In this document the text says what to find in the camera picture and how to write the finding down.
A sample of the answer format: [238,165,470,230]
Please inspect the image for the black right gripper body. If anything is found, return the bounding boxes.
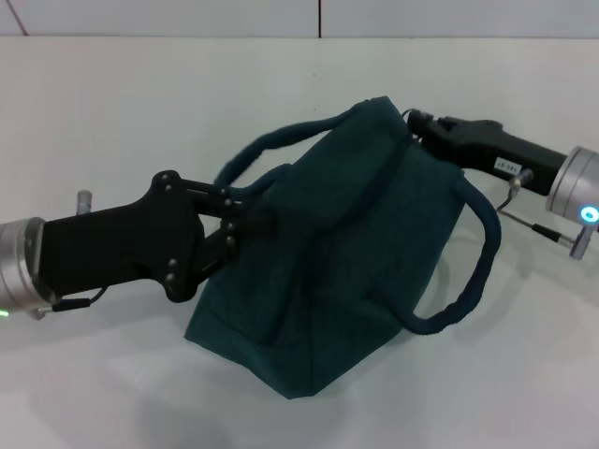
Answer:
[420,116,571,197]

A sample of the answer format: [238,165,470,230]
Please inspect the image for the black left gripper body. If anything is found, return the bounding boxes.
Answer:
[36,169,208,305]

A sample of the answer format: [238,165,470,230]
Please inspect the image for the dark teal fabric lunch bag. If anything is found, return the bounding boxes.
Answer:
[183,94,504,401]

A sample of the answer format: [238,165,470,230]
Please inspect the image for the left arm cable with plug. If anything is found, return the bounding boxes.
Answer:
[38,188,110,315]

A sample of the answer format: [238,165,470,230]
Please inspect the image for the arm cable with plug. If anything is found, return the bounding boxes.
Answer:
[496,168,596,259]
[38,188,110,315]

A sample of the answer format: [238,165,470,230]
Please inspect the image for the right arm cable with plug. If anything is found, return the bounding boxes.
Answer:
[496,168,596,259]

